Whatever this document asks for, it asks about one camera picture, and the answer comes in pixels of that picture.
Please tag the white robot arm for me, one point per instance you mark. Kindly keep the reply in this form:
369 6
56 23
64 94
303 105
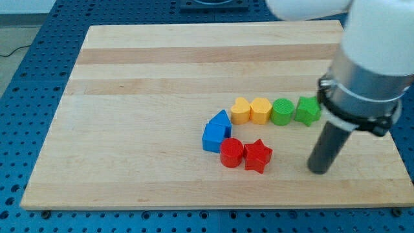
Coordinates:
373 66

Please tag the red star block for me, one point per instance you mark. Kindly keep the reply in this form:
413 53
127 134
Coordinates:
257 156

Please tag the green star block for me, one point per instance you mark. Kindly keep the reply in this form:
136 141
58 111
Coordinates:
308 110

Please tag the blue triangle block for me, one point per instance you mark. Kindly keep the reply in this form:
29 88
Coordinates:
222 119

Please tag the blue cube block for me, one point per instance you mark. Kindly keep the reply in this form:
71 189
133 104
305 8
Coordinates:
212 137

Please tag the yellow heart block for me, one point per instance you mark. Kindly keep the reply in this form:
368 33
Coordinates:
240 111

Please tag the red cylinder block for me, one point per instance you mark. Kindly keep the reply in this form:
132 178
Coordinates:
231 152

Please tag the yellow pentagon block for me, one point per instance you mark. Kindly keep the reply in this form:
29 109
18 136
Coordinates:
261 110

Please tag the green cylinder block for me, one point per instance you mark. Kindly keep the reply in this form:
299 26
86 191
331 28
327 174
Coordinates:
282 111

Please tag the wooden board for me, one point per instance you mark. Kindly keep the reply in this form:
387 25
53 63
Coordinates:
127 134

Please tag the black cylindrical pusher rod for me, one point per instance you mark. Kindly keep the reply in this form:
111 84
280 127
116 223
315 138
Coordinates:
328 146

